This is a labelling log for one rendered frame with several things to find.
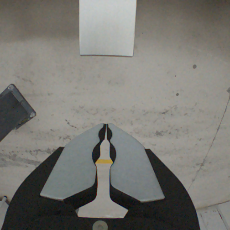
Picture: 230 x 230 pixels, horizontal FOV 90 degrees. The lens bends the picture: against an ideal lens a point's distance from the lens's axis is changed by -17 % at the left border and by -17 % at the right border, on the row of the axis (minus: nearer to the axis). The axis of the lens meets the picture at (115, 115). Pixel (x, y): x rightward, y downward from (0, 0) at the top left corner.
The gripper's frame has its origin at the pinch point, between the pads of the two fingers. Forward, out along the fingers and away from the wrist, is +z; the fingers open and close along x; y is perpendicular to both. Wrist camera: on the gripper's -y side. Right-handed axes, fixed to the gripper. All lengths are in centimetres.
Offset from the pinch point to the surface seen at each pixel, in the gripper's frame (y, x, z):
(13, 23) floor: -27, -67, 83
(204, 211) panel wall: 225, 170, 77
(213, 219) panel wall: 225, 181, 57
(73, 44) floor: -9, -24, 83
